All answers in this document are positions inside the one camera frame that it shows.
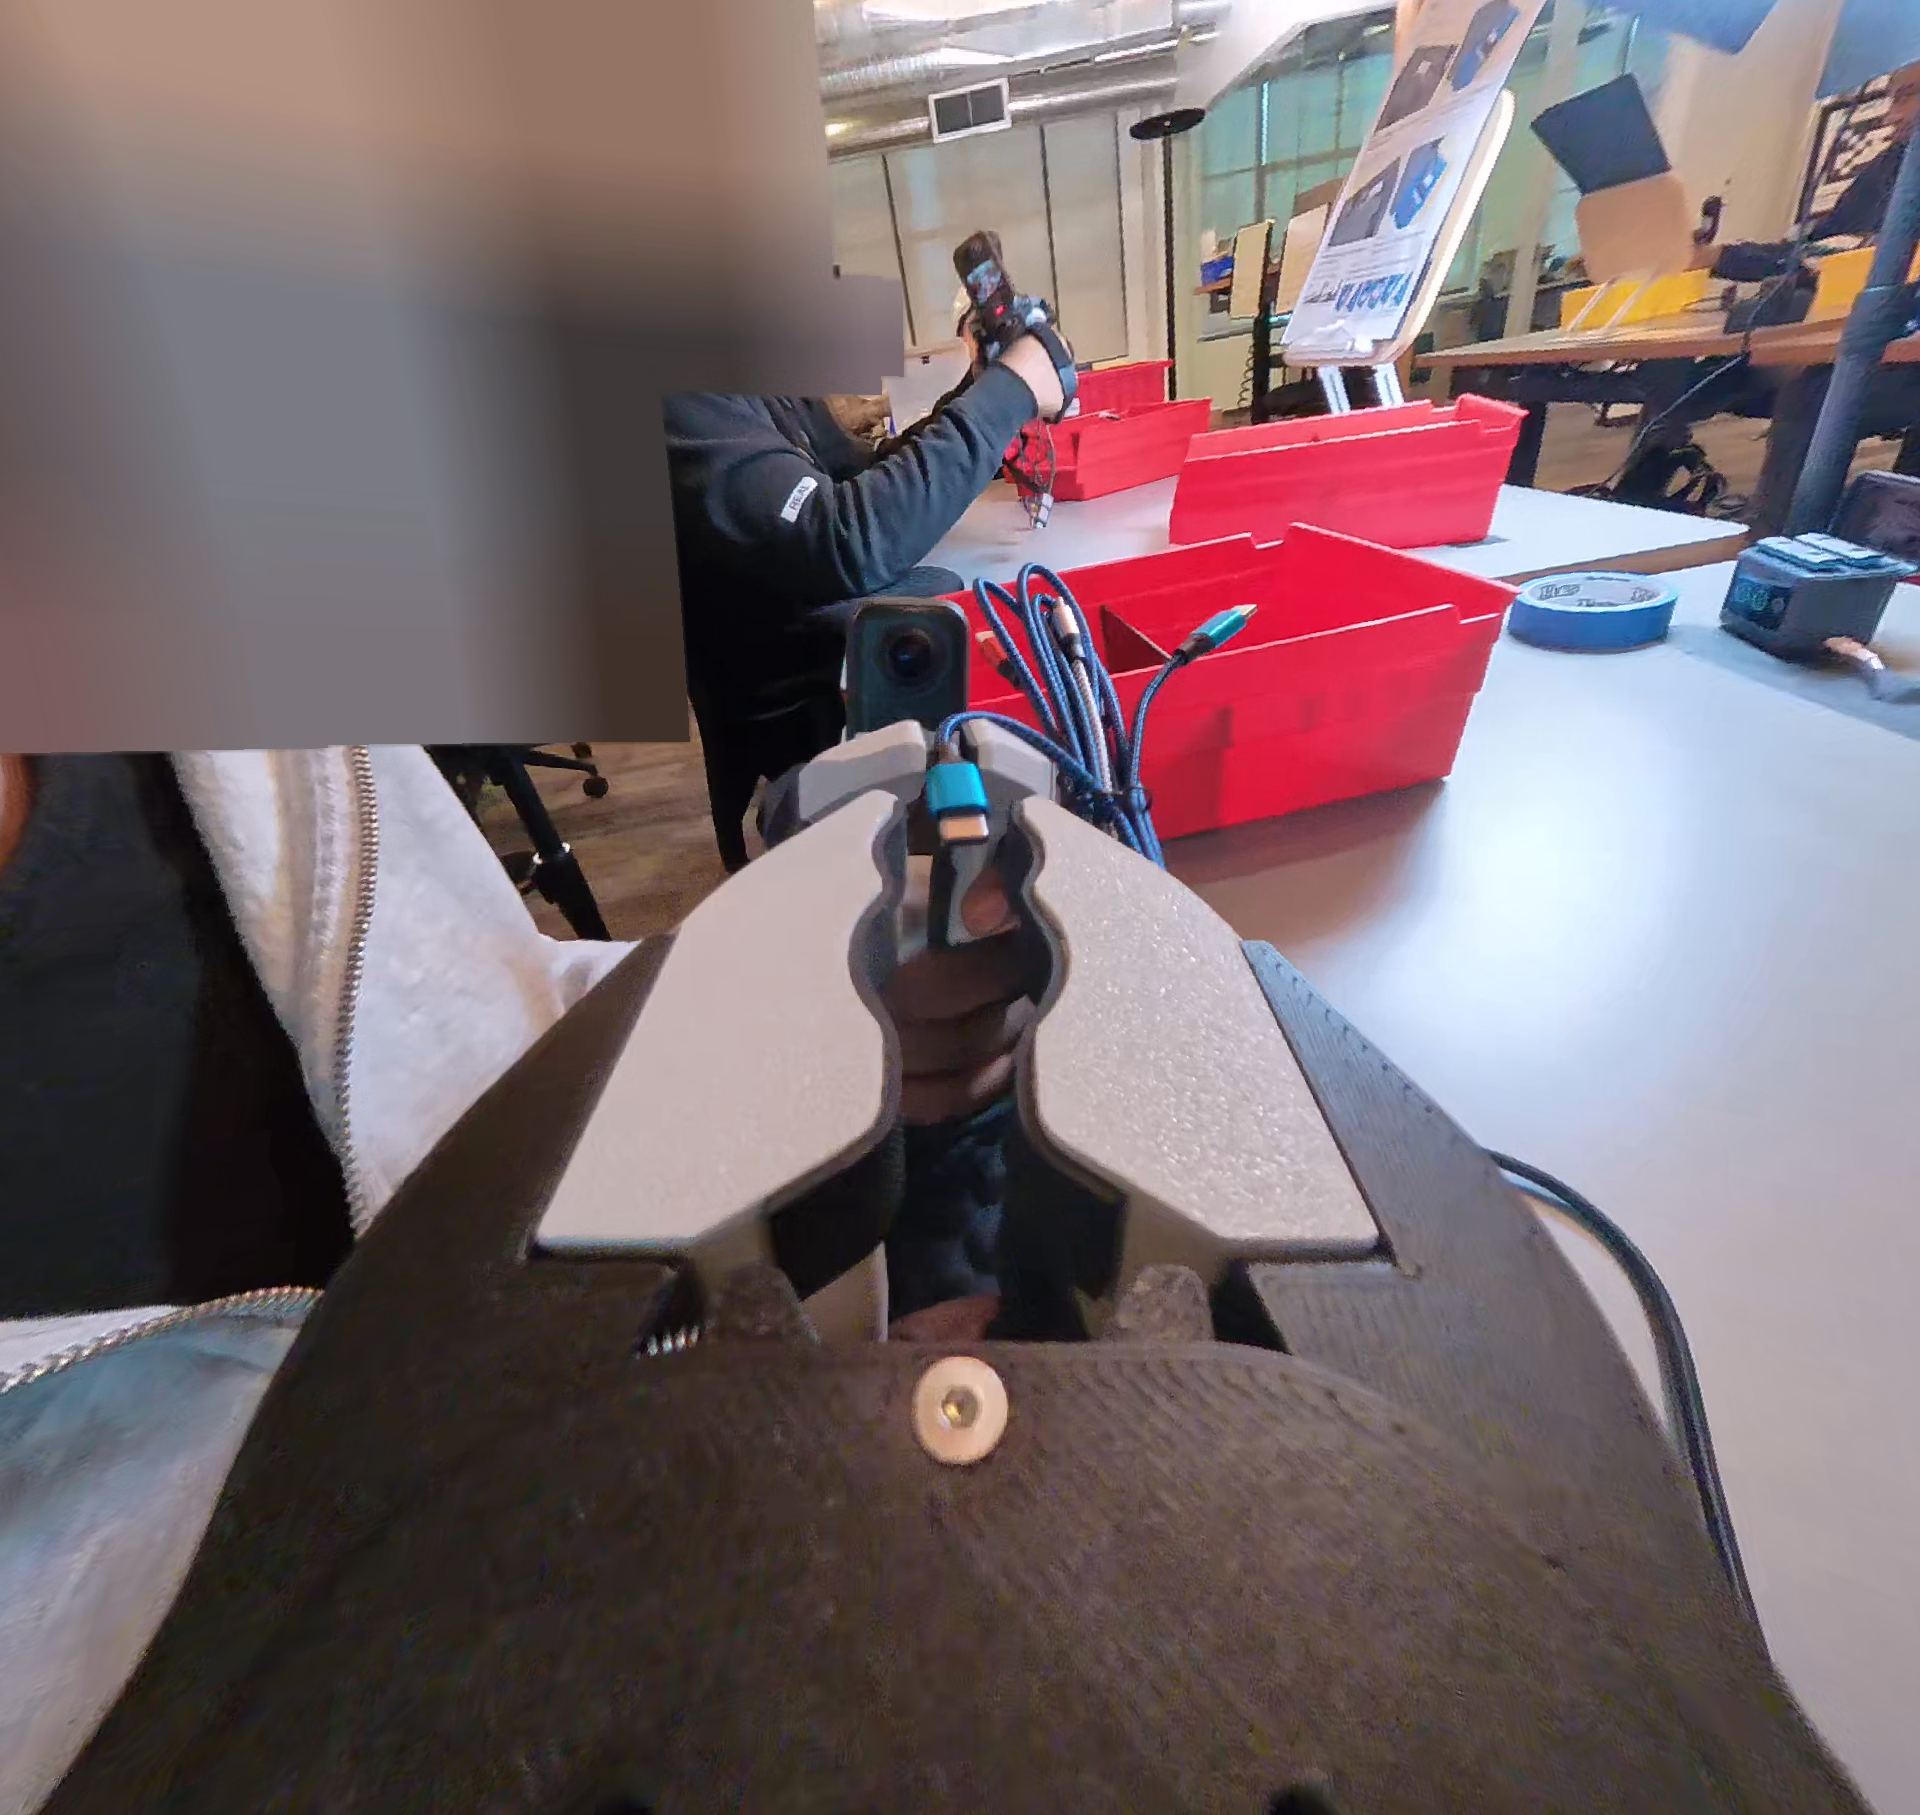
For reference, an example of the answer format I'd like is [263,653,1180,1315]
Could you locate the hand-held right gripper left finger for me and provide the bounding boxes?
[531,798,919,1268]

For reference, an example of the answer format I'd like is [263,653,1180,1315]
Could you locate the grey zip hoodie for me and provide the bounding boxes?
[0,746,640,1815]

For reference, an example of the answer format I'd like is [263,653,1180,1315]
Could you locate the blue braided usb-c cable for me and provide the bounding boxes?
[917,712,1080,948]

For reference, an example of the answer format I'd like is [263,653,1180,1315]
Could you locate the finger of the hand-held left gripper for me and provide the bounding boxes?
[972,724,1070,809]
[794,732,937,844]

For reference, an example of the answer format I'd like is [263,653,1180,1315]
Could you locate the black office chair base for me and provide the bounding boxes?
[427,741,615,940]

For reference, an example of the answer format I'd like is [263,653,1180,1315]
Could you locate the black floor lamp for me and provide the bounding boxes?
[1127,104,1210,408]

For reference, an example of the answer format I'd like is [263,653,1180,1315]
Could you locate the black top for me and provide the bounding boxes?
[0,753,360,1320]

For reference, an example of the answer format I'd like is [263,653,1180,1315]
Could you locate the white poster board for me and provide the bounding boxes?
[1279,0,1561,366]

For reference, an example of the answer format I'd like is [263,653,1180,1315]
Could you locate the black box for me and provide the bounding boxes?
[1831,468,1920,565]

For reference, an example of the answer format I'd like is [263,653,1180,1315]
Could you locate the red bin with dividers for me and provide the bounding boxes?
[960,522,1515,844]

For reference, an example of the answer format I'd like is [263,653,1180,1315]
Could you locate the black pole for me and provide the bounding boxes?
[1784,136,1920,533]

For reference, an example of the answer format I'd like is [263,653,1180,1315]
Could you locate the small grey battery box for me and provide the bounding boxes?
[1716,530,1920,664]

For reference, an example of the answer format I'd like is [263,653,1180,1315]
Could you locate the person's left hand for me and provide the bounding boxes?
[884,869,1040,1103]

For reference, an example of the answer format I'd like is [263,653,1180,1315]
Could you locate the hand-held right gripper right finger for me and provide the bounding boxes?
[1017,793,1385,1299]

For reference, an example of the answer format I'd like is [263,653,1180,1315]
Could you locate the wooden desk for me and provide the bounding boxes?
[1417,302,1920,413]

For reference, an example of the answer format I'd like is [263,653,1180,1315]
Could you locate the blue tape roll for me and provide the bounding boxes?
[1505,571,1679,653]

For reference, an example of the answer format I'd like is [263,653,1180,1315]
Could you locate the bundle of blue braided cables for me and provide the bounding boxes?
[972,562,1261,869]

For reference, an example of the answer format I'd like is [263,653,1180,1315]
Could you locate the black cable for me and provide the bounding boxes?
[1490,1152,1761,1623]

